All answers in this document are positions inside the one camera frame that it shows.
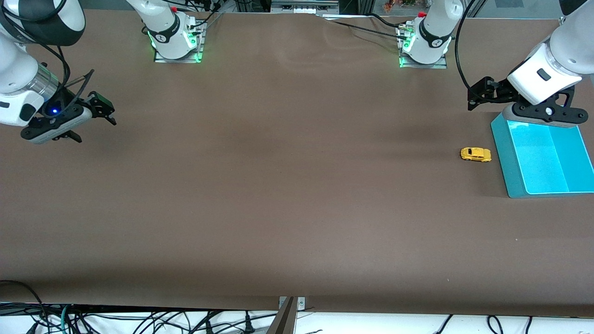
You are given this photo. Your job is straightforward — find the yellow toy beetle car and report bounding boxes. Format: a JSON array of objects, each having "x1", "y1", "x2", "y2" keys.
[{"x1": 460, "y1": 147, "x2": 492, "y2": 163}]

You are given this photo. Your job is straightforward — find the teal plastic bin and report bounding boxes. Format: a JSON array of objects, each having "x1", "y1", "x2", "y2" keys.
[{"x1": 491, "y1": 114, "x2": 594, "y2": 199}]

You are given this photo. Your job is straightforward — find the orange background objects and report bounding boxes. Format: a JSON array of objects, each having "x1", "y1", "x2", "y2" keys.
[{"x1": 382, "y1": 0, "x2": 419, "y2": 13}]

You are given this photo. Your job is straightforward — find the grey background device box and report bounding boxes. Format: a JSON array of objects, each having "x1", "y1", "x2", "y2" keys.
[{"x1": 271, "y1": 0, "x2": 340, "y2": 14}]

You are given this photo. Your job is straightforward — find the brown table leg beam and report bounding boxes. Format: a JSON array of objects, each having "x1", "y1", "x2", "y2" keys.
[{"x1": 266, "y1": 297, "x2": 297, "y2": 334}]

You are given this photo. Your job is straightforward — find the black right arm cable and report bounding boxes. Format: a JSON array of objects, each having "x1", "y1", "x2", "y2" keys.
[{"x1": 28, "y1": 41, "x2": 96, "y2": 116}]

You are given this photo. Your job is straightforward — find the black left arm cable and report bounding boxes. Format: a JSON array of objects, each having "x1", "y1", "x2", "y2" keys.
[{"x1": 454, "y1": 0, "x2": 484, "y2": 90}]

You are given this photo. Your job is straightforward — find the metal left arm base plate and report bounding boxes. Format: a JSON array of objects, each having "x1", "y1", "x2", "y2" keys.
[{"x1": 398, "y1": 26, "x2": 449, "y2": 70}]

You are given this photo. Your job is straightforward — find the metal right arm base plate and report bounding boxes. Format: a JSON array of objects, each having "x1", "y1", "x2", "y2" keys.
[{"x1": 154, "y1": 22, "x2": 205, "y2": 64}]

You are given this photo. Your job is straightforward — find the short black table cable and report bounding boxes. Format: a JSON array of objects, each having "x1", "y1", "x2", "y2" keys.
[{"x1": 369, "y1": 13, "x2": 409, "y2": 28}]

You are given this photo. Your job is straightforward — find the long black table cable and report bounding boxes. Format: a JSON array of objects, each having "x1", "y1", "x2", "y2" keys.
[{"x1": 330, "y1": 20, "x2": 409, "y2": 41}]

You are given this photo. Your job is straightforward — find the black arm base cable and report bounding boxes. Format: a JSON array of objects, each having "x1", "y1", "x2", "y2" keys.
[{"x1": 183, "y1": 0, "x2": 224, "y2": 29}]

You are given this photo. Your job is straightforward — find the black looping floor cable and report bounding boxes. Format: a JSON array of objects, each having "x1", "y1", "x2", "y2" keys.
[{"x1": 0, "y1": 280, "x2": 47, "y2": 334}]

